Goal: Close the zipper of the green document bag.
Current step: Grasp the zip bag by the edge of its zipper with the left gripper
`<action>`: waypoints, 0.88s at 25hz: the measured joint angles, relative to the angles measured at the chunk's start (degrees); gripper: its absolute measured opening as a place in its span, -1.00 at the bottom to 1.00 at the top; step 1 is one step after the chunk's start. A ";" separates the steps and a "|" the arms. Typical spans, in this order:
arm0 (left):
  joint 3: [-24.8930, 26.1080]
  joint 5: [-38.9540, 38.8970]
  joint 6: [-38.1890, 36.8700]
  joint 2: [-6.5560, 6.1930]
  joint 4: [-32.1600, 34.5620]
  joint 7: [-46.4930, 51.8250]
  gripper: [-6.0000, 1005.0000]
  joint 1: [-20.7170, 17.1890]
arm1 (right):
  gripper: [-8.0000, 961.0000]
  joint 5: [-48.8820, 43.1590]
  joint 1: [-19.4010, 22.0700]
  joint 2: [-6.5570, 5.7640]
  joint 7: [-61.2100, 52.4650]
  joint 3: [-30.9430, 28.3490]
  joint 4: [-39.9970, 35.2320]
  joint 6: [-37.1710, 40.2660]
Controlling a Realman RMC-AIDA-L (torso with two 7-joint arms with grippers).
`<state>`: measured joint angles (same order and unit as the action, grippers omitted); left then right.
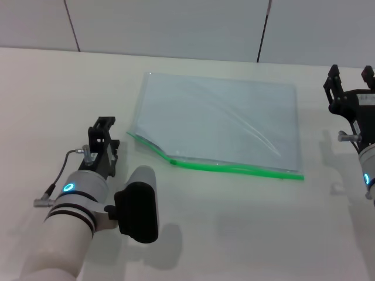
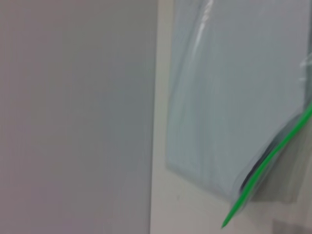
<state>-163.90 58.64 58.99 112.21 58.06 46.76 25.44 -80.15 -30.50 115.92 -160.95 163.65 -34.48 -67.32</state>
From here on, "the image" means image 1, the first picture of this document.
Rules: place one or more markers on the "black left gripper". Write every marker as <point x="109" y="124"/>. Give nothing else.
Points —
<point x="101" y="158"/>

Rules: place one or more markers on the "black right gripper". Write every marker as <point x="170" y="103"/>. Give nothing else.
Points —
<point x="364" y="117"/>

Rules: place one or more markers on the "green zipper slider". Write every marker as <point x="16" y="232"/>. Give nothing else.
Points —
<point x="173" y="162"/>

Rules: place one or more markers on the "translucent green-zip document bag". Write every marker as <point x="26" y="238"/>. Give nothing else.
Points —
<point x="211" y="123"/>

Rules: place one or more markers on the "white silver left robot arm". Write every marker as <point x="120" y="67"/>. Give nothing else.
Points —
<point x="58" y="234"/>

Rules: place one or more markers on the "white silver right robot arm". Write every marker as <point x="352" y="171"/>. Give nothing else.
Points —
<point x="369" y="172"/>

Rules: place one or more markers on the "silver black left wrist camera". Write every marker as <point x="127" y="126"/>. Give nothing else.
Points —
<point x="137" y="210"/>

